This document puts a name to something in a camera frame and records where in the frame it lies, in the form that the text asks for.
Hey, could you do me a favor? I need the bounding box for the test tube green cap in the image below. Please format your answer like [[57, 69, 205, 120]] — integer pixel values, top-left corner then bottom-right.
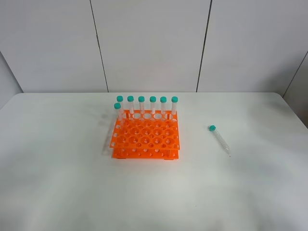
[[208, 125, 231, 156]]

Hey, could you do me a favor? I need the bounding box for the orange test tube rack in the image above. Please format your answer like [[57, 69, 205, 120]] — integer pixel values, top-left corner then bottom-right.
[[110, 110, 180, 160]]

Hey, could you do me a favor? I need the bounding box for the second row tube left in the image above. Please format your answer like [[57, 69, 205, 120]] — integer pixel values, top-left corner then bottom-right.
[[114, 103, 123, 123]]

